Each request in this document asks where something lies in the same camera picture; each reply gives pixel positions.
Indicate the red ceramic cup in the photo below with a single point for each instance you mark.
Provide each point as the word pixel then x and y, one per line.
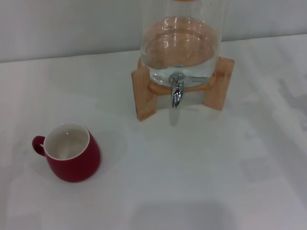
pixel 76 165

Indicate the chrome faucet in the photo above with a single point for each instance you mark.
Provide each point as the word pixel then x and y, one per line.
pixel 177 94

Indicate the wooden dispenser stand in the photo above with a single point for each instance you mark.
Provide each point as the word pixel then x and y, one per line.
pixel 144 95

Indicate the glass water dispenser jar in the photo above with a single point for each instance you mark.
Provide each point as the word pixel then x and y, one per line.
pixel 180 40

